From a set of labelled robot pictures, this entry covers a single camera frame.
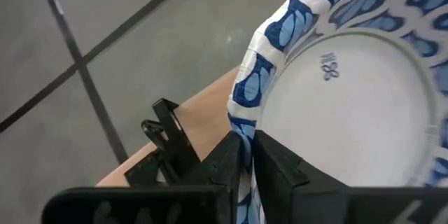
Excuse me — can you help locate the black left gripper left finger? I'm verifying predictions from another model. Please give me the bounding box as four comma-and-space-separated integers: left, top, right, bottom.
41, 131, 243, 224

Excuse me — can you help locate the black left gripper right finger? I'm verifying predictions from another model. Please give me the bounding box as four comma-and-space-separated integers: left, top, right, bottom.
253, 129, 448, 224

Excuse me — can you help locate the blue white paper bowl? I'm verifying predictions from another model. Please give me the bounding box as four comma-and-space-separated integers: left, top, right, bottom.
226, 0, 448, 224

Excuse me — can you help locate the light wooden shelf board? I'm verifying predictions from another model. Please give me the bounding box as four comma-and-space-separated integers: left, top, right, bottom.
96, 65, 242, 187

